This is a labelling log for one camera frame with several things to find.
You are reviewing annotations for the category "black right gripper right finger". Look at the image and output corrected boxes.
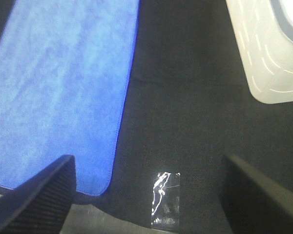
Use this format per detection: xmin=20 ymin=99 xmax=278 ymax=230
xmin=221 ymin=155 xmax=293 ymax=234

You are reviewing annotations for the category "black table cloth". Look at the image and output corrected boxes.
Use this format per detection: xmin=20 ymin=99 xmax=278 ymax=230
xmin=0 ymin=0 xmax=293 ymax=234

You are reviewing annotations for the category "right clear tape piece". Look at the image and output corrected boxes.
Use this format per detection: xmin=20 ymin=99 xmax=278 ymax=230
xmin=151 ymin=172 xmax=180 ymax=230

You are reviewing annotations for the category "blue microfiber towel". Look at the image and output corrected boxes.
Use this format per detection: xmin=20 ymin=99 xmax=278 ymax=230
xmin=0 ymin=0 xmax=139 ymax=196

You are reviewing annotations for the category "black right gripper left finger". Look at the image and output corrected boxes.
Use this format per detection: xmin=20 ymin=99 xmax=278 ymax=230
xmin=0 ymin=155 xmax=76 ymax=234

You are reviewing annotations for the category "cream slotted storage box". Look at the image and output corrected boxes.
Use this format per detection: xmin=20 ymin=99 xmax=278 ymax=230
xmin=226 ymin=0 xmax=293 ymax=104

